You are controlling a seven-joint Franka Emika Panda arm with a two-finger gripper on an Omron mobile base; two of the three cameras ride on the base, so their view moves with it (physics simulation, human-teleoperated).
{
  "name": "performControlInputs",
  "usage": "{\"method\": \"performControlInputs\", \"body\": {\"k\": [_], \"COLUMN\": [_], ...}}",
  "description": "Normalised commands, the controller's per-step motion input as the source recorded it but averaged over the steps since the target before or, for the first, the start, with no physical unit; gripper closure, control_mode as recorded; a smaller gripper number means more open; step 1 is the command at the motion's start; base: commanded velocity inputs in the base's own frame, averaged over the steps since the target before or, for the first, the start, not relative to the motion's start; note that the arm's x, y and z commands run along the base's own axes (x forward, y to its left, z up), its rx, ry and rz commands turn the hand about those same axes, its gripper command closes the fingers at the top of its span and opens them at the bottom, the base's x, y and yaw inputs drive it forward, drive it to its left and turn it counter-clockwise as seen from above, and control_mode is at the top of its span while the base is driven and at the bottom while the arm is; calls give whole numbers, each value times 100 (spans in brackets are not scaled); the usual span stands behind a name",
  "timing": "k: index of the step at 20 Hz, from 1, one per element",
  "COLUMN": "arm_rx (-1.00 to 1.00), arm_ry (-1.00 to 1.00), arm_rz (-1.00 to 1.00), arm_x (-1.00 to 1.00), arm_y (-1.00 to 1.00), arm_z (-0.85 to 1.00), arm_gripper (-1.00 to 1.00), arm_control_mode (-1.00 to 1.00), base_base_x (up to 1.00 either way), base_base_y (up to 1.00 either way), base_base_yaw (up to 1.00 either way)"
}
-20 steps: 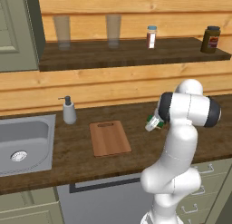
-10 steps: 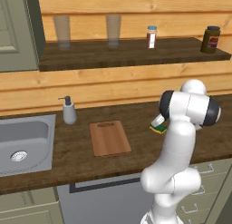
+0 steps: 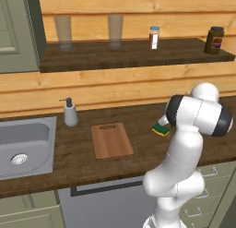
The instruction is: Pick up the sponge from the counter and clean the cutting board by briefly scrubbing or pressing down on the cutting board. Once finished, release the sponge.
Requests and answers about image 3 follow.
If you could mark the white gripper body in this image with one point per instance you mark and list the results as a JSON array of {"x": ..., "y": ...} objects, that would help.
[{"x": 163, "y": 120}]

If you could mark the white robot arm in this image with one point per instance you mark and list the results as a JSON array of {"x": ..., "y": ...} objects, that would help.
[{"x": 184, "y": 151}]

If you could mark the green and yellow sponge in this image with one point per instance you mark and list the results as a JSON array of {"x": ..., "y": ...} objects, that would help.
[{"x": 160, "y": 129}]

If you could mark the wooden cutting board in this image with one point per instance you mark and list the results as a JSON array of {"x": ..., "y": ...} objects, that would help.
[{"x": 111, "y": 140}]

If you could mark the dark wooden shelf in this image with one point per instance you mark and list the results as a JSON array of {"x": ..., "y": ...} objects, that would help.
[{"x": 132, "y": 54}]

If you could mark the green drawer front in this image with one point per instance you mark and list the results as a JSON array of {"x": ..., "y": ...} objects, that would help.
[
  {"x": 219, "y": 171},
  {"x": 199, "y": 211},
  {"x": 215, "y": 190}
]

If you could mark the spice jar with blue lid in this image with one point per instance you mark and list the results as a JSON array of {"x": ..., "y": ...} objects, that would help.
[{"x": 154, "y": 38}]

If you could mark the grey soap dispenser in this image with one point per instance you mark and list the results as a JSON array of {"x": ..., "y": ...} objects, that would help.
[{"x": 70, "y": 114}]

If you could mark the dark jar with red label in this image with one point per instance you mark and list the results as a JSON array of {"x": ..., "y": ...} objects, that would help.
[{"x": 214, "y": 40}]

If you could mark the grey dishwasher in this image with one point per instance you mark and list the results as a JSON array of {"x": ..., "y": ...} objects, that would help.
[{"x": 113, "y": 207}]

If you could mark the clear drinking glass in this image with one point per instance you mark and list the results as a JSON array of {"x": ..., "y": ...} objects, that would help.
[
  {"x": 115, "y": 31},
  {"x": 63, "y": 32}
]

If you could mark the steel sink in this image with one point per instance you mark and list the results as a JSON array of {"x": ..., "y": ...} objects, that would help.
[{"x": 25, "y": 147}]

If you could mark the green base cupboard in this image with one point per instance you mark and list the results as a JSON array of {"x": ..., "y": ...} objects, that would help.
[{"x": 29, "y": 210}]

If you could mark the green wall cupboard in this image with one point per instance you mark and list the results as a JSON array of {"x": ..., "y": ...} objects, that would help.
[{"x": 18, "y": 31}]

